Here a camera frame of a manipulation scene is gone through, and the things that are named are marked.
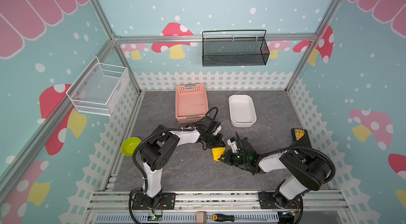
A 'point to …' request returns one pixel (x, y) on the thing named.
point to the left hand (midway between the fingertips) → (225, 148)
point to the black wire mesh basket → (234, 47)
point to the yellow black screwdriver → (218, 217)
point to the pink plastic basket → (191, 103)
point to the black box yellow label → (299, 134)
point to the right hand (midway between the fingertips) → (216, 158)
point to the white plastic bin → (242, 110)
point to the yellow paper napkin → (217, 152)
